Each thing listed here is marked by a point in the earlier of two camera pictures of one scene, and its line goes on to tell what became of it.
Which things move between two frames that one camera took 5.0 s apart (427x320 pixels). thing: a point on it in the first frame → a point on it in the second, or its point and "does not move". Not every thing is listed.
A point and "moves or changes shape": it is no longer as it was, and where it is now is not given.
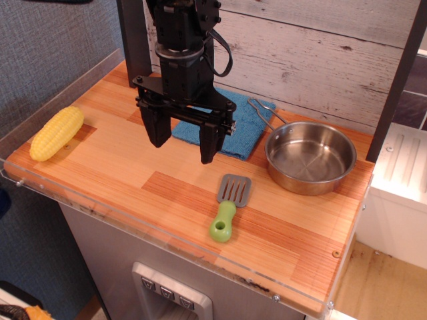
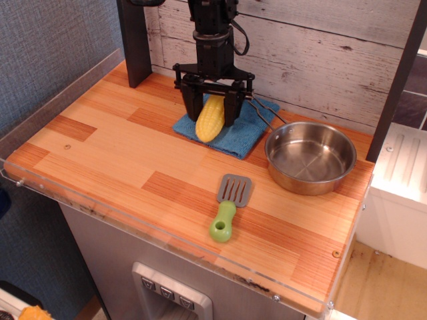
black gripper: [186, 87] → [215, 71]
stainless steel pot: [306, 158] does not move
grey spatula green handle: [234, 190] does not move
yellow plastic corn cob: [55, 133] moves or changes shape
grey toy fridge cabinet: [139, 281] does not move
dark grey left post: [135, 39] does not move
